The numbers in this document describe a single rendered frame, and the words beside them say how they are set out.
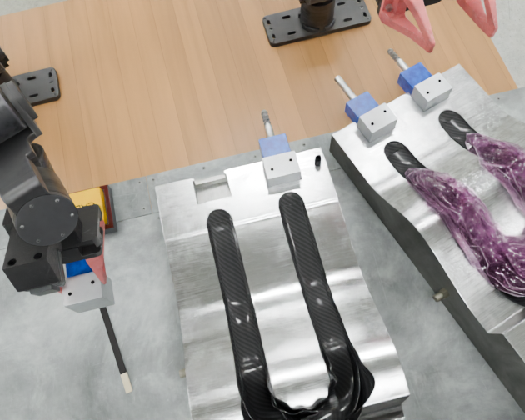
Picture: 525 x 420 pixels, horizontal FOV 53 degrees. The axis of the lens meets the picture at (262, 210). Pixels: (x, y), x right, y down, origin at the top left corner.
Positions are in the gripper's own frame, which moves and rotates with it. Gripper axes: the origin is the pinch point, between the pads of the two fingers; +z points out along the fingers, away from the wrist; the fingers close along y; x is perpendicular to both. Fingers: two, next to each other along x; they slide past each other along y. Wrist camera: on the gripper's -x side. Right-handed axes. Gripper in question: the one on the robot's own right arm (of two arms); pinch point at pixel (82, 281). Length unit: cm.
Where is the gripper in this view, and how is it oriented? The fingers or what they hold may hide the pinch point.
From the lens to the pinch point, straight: 72.3
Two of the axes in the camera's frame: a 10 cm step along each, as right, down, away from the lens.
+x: -2.0, -6.2, 7.6
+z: 1.3, 7.5, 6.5
